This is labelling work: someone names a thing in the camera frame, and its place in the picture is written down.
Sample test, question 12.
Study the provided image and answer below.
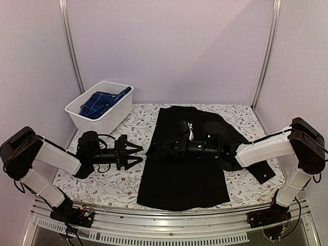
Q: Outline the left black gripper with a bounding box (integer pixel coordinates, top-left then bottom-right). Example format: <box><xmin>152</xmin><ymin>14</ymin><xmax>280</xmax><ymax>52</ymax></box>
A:
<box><xmin>89</xmin><ymin>139</ymin><xmax>142</xmax><ymax>171</ymax></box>

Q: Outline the black long sleeve shirt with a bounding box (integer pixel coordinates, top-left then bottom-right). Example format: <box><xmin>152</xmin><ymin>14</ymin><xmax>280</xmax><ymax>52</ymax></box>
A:
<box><xmin>136</xmin><ymin>105</ymin><xmax>277</xmax><ymax>212</ymax></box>

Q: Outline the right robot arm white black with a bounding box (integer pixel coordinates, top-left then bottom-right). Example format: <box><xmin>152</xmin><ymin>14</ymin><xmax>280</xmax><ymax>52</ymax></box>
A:
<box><xmin>156</xmin><ymin>117</ymin><xmax>327</xmax><ymax>223</ymax></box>

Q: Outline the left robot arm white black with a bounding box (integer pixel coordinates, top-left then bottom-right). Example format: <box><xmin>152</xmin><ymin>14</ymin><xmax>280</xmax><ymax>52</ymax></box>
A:
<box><xmin>1</xmin><ymin>126</ymin><xmax>143</xmax><ymax>222</ymax></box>

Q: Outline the floral patterned tablecloth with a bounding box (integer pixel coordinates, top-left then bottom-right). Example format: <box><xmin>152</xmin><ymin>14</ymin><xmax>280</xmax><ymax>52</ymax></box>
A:
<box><xmin>53</xmin><ymin>104</ymin><xmax>285</xmax><ymax>210</ymax></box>

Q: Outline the white plastic bin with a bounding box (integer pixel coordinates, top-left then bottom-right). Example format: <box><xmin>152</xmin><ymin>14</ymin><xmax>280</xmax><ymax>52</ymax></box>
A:
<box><xmin>65</xmin><ymin>81</ymin><xmax>134</xmax><ymax>133</ymax></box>

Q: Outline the blue plaid shirt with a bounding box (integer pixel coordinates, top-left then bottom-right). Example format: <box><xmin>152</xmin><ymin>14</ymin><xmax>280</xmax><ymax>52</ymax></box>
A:
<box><xmin>79</xmin><ymin>87</ymin><xmax>132</xmax><ymax>119</ymax></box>

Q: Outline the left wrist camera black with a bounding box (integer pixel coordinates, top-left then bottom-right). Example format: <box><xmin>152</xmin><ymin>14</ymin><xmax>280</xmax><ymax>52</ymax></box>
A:
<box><xmin>76</xmin><ymin>131</ymin><xmax>100</xmax><ymax>161</ymax></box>

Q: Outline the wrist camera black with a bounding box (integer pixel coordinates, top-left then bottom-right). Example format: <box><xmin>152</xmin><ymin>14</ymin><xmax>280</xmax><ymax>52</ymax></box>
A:
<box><xmin>179</xmin><ymin>120</ymin><xmax>228</xmax><ymax>144</ymax></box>
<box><xmin>76</xmin><ymin>131</ymin><xmax>100</xmax><ymax>161</ymax></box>

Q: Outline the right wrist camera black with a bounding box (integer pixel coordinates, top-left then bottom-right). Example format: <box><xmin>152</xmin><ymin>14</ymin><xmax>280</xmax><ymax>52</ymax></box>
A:
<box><xmin>179</xmin><ymin>120</ymin><xmax>228</xmax><ymax>144</ymax></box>

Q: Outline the aluminium front rail frame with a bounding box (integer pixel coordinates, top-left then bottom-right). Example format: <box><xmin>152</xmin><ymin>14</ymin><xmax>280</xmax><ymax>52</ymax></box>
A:
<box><xmin>22</xmin><ymin>199</ymin><xmax>323</xmax><ymax>245</ymax></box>

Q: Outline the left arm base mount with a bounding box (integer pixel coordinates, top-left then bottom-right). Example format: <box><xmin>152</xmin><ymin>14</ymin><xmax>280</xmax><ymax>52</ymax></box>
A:
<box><xmin>50</xmin><ymin>198</ymin><xmax>94</xmax><ymax>228</ymax></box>

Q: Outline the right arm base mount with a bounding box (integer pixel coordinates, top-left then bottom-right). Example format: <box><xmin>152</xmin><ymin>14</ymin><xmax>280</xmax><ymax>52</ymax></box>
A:
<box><xmin>247</xmin><ymin>203</ymin><xmax>292</xmax><ymax>228</ymax></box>

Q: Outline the left aluminium corner post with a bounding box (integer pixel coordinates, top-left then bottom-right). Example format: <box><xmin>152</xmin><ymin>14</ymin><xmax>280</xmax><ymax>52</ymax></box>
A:
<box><xmin>58</xmin><ymin>0</ymin><xmax>85</xmax><ymax>94</ymax></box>

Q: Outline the aluminium corner post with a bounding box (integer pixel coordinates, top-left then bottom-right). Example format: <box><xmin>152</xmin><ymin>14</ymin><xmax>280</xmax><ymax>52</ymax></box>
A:
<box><xmin>251</xmin><ymin>0</ymin><xmax>281</xmax><ymax>111</ymax></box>
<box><xmin>58</xmin><ymin>0</ymin><xmax>85</xmax><ymax>94</ymax></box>

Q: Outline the right aluminium corner post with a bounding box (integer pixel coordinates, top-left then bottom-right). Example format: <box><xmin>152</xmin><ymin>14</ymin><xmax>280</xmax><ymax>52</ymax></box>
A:
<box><xmin>251</xmin><ymin>0</ymin><xmax>281</xmax><ymax>111</ymax></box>

